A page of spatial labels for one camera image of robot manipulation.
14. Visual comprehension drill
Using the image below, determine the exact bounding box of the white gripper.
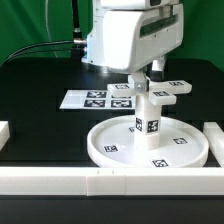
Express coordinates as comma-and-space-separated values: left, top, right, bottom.
103, 4, 183, 93

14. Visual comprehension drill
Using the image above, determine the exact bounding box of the white cross-shaped table base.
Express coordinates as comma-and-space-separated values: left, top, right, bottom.
107, 80, 192, 105

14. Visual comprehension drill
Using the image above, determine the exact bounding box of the white round table top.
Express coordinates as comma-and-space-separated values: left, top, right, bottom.
87, 115, 209, 168

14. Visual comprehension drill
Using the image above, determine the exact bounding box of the white marker sheet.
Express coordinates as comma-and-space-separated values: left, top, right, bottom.
60, 90, 135, 110

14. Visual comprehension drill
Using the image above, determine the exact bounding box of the black upright cable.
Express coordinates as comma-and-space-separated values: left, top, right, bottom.
71, 0, 83, 42

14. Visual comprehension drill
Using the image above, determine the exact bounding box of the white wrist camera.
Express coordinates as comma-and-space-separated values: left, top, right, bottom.
100, 0, 172, 10

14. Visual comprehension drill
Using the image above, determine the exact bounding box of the white right rail block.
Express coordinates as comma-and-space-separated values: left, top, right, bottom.
203, 122, 224, 168

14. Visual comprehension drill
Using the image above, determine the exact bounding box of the white rail block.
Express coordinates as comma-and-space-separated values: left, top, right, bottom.
203, 122, 224, 168
0, 121, 10, 151

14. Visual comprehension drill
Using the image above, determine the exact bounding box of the white front rail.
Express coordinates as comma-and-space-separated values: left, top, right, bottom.
0, 167, 224, 196

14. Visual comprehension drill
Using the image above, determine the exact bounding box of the white left rail block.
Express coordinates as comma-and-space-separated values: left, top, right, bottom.
0, 121, 10, 151

